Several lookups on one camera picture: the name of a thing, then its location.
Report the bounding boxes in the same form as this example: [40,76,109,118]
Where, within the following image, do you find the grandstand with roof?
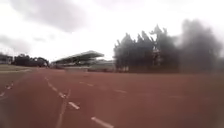
[50,50,116,72]

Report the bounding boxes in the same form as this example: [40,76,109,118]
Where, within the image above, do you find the distant row of trees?
[0,53,50,68]

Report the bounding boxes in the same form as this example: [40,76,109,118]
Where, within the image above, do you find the row of dark trees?
[112,18,224,74]

